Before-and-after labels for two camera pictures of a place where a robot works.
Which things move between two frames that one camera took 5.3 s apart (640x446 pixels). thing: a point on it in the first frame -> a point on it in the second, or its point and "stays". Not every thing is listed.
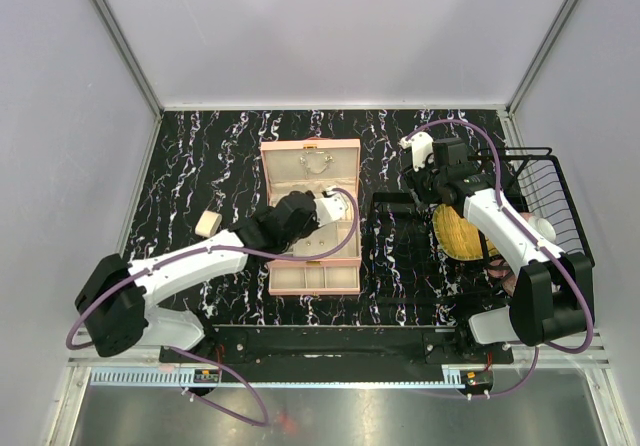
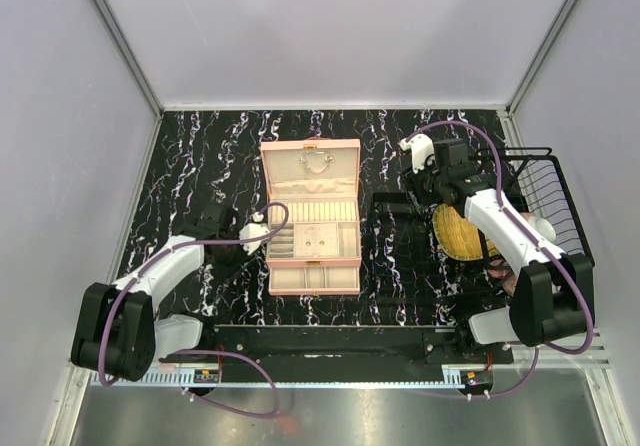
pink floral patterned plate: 500,269 stays
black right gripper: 414,180 stays
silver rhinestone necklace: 329,158 stays
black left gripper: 312,225 -> 224,270
